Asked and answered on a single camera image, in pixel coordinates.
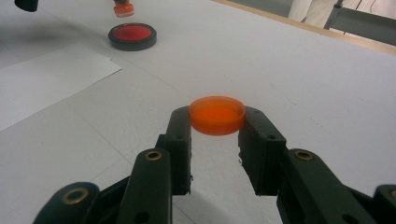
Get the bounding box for white paper sheet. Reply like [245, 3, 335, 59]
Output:
[0, 41, 122, 133]

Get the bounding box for orange stamp cap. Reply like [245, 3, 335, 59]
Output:
[189, 95, 247, 136]

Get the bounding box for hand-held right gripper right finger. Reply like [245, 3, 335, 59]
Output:
[237, 105, 377, 224]

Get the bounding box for orange stamp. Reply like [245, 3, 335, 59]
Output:
[112, 0, 135, 18]

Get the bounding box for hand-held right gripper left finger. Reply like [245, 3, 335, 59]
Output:
[116, 105, 193, 224]

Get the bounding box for round red ink pad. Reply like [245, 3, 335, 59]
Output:
[107, 22, 158, 52]

